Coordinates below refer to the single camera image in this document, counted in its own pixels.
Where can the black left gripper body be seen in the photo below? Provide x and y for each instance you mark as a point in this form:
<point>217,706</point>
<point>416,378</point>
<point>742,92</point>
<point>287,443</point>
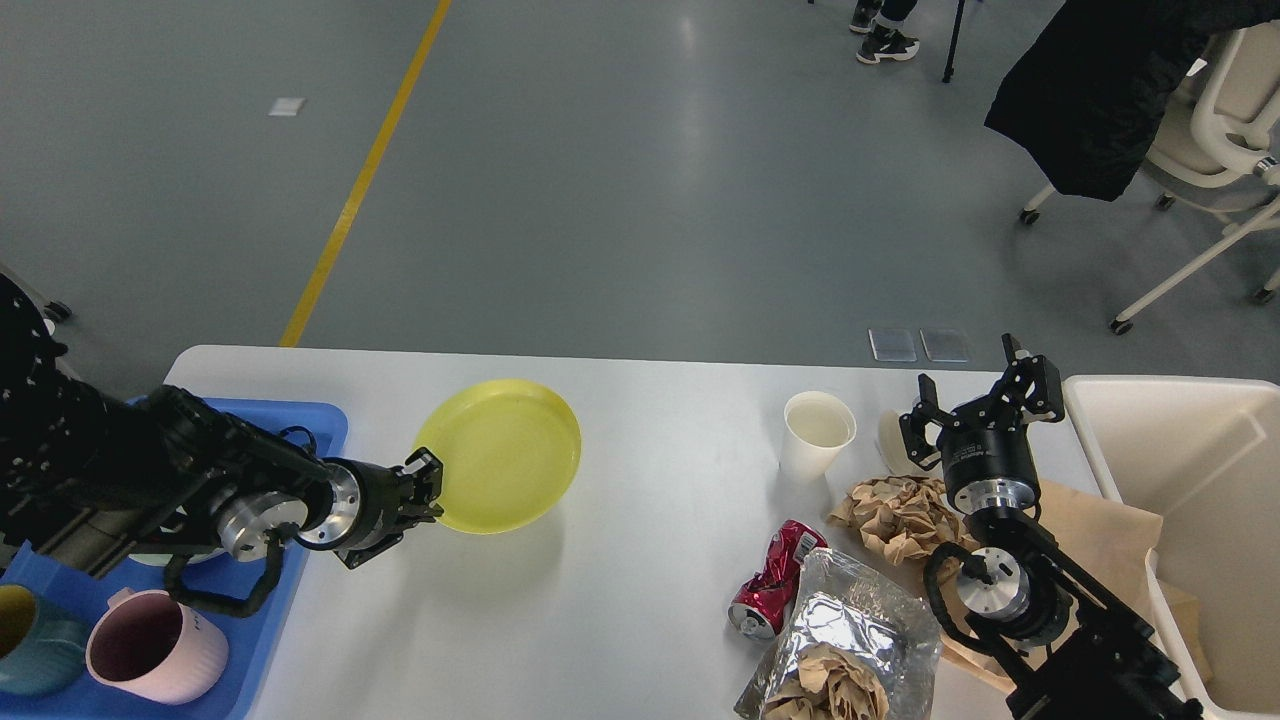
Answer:
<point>365,499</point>

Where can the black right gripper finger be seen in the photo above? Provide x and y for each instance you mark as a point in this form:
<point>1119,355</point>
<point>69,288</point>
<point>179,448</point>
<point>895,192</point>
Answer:
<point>1029,390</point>
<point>924,414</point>

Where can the white plastic bin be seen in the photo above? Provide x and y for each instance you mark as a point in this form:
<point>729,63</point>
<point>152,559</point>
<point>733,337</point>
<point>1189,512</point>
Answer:
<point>1202,453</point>

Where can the black jacket on chair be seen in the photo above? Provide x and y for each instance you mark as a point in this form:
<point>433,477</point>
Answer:
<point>1086,99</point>

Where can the light green plate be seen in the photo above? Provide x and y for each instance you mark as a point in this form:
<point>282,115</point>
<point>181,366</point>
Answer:
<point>158,555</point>

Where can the person in black clothes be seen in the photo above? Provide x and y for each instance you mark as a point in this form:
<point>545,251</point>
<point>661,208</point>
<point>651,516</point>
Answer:
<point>880,23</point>

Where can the crumpled brown paper in bag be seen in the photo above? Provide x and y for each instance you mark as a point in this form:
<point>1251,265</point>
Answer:
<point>828,683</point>

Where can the flat brown paper bag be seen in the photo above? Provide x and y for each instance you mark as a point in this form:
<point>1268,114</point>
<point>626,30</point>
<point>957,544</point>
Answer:
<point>1111,541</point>

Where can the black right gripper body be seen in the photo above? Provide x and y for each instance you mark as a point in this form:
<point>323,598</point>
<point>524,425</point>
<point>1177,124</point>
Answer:
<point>986,459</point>

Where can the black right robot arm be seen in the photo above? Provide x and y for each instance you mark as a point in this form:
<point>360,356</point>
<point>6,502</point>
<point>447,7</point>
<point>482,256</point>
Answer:
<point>1070,646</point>

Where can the white office chair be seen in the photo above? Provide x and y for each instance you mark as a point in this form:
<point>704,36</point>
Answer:
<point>1215,149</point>

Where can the silver foil bag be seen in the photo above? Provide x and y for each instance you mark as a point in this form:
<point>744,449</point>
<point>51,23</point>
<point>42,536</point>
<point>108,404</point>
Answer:
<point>842,602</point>

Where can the blue plastic tray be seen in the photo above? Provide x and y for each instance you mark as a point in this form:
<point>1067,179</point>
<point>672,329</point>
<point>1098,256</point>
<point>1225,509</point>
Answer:
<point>252,641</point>

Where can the white paper cup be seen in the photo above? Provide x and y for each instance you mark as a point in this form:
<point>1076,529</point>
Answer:
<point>818,427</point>

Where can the black tripod leg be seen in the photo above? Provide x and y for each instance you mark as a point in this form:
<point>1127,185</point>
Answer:
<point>949,69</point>

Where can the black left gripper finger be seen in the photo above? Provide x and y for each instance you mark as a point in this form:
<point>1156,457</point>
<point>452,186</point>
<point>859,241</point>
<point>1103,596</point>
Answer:
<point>420,484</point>
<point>361,550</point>

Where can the crumpled brown paper ball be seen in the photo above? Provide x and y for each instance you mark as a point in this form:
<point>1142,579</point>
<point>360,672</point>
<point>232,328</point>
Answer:
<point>903,518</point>

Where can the teal mug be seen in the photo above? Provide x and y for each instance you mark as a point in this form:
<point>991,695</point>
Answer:
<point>42,644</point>

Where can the pink ribbed mug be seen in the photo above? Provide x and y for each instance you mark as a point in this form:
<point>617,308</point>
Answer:
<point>156,648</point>

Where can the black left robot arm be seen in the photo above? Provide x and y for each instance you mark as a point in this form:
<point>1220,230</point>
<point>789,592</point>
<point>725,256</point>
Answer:
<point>89,480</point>

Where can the yellow plastic plate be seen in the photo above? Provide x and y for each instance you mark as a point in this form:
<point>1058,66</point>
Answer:
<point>510,450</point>

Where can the crushed red soda can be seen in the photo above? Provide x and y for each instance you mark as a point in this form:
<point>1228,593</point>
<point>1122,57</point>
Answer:
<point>759,609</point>

